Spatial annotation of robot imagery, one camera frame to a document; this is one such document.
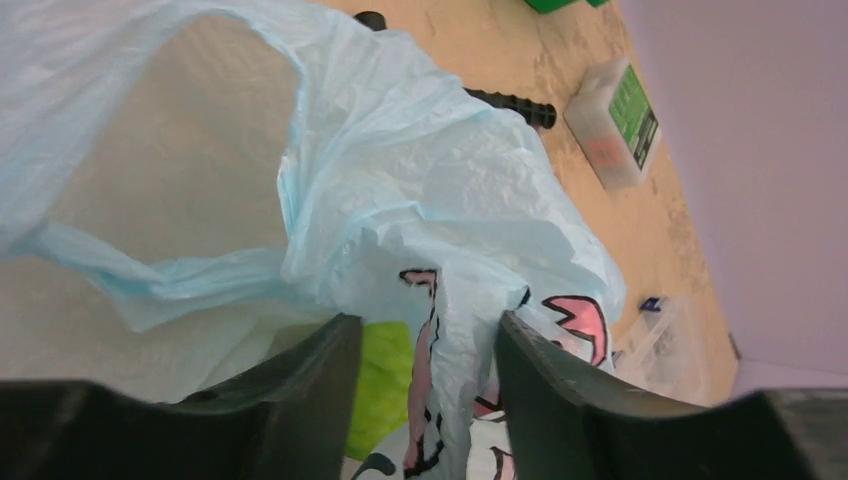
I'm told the black rubber mallet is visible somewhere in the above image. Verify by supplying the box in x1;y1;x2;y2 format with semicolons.
354;11;558;130

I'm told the small green label box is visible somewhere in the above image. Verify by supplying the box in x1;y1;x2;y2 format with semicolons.
564;56;662;191

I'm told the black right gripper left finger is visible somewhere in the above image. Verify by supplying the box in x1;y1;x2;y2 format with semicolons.
1;315;363;479

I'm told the green fake fruit in bag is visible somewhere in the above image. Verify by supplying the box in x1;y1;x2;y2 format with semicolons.
345;322;414;461

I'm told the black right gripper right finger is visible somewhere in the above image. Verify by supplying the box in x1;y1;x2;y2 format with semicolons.
495;312;847;479

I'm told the light blue plastic bag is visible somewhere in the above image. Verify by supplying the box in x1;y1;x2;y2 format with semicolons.
1;1;626;479

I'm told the green plastic tray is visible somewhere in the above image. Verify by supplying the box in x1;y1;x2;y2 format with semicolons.
524;0;609;14

